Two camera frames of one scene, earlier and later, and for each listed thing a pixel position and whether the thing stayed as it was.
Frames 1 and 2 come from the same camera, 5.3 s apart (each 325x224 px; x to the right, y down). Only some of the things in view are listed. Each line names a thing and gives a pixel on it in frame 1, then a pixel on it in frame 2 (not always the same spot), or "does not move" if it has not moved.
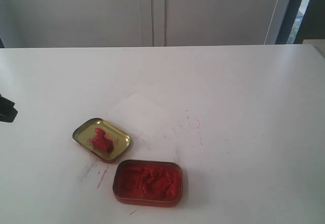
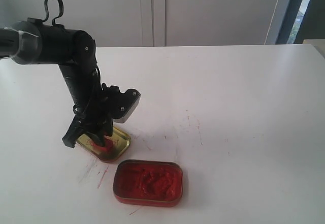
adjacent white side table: (318, 44) does not move
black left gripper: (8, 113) to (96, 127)
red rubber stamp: (100, 142) does not move
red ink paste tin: (148, 182) does not move
